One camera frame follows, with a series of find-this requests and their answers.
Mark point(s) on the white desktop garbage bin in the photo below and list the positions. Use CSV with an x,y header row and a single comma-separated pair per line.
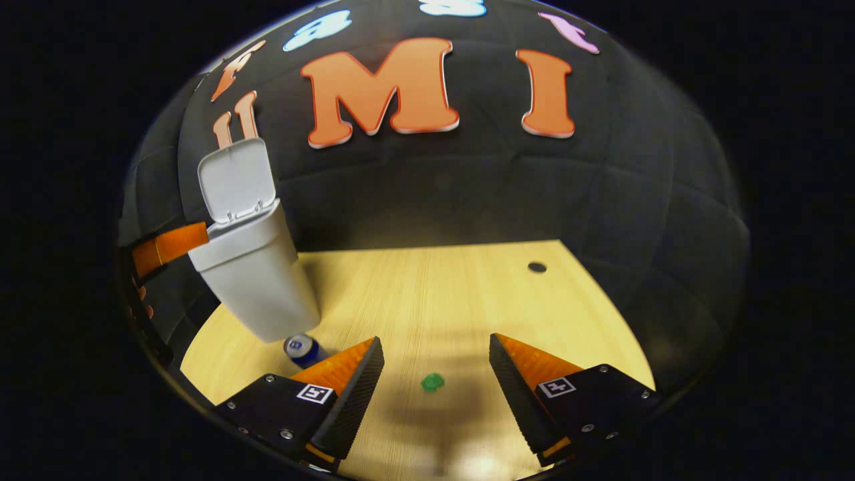
x,y
257,280

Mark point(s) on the green paper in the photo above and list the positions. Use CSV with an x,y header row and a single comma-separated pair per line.
x,y
432,382

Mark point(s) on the wooden desktop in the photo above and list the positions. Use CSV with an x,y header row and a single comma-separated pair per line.
x,y
434,300

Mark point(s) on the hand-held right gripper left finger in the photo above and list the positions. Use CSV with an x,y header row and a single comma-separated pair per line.
x,y
354,394

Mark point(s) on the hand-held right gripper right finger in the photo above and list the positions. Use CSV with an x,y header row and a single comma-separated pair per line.
x,y
518,394

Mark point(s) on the blue pop can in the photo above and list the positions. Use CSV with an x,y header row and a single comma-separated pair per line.
x,y
304,349

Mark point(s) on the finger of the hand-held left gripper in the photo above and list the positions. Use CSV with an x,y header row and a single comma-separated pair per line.
x,y
170,246
150,327

